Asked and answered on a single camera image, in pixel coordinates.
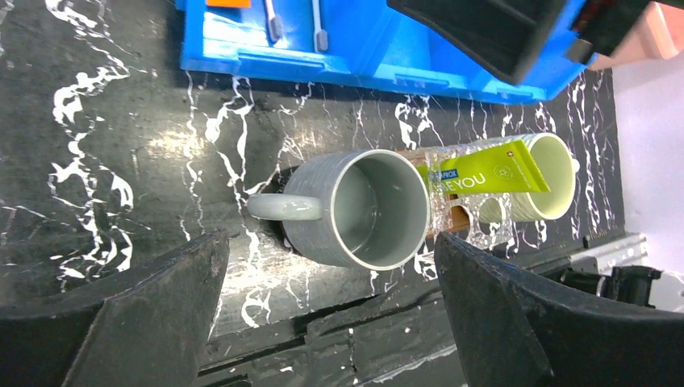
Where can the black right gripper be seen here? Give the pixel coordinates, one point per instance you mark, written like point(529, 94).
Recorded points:
point(507, 37)

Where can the orange toothpaste tube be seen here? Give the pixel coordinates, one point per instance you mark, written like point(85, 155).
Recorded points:
point(239, 4)

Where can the clear plastic toothbrush holder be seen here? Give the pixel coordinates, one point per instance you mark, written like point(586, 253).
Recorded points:
point(481, 219)

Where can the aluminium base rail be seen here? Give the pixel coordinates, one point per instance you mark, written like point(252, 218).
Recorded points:
point(601, 254)

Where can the pink plastic toolbox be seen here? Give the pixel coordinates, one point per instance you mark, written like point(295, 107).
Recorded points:
point(658, 35)

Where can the yellow-green toothpaste tube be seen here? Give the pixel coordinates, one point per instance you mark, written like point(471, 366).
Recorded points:
point(493, 169)

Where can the grey-blue ceramic mug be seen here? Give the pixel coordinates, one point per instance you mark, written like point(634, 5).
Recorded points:
point(362, 209)

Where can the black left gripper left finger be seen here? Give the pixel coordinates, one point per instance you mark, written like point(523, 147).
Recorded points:
point(146, 326)

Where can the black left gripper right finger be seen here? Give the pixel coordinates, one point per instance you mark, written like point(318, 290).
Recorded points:
point(513, 327)

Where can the light green ceramic mug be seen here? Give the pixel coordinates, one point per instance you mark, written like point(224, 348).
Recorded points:
point(558, 167)

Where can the blue three-compartment bin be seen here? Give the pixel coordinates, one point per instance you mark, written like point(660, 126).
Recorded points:
point(370, 45)

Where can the white toothbrush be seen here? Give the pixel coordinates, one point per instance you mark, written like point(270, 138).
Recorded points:
point(320, 34)

